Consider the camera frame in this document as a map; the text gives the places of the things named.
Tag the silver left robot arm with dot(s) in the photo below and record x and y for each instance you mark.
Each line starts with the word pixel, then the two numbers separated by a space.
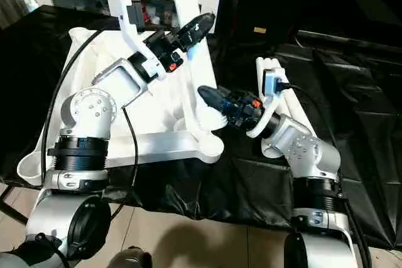
pixel 88 111

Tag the red bottle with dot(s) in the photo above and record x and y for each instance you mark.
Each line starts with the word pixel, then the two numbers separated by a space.
pixel 147 14

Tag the small tan label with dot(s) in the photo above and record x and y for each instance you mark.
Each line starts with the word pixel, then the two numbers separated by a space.
pixel 259 30

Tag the black plastic mat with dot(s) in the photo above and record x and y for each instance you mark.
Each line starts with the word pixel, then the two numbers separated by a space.
pixel 364 123

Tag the black robot left foot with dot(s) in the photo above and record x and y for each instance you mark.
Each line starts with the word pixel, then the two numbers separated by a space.
pixel 129 258

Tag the black folding stand legs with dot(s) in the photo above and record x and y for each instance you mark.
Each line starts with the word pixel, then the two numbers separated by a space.
pixel 9 202

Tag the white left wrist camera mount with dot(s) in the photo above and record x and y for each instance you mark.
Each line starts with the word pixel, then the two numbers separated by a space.
pixel 129 36

